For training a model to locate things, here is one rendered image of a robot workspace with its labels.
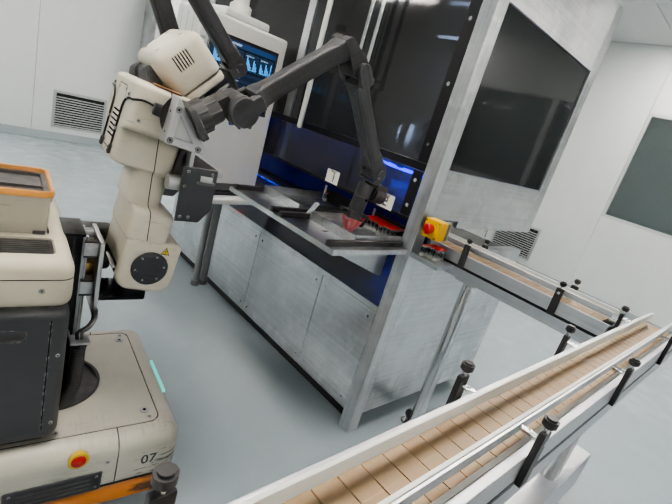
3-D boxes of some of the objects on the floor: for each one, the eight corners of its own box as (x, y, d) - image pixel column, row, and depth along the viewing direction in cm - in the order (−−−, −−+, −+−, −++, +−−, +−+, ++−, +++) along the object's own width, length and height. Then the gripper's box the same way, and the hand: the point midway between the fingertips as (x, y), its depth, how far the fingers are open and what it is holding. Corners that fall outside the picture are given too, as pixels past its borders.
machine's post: (348, 420, 206) (529, -99, 145) (356, 428, 202) (546, -101, 141) (338, 424, 201) (520, -110, 140) (346, 433, 197) (538, -113, 136)
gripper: (363, 197, 166) (347, 235, 168) (346, 190, 158) (329, 230, 161) (376, 203, 161) (359, 241, 164) (358, 196, 154) (341, 237, 156)
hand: (345, 234), depth 162 cm, fingers closed
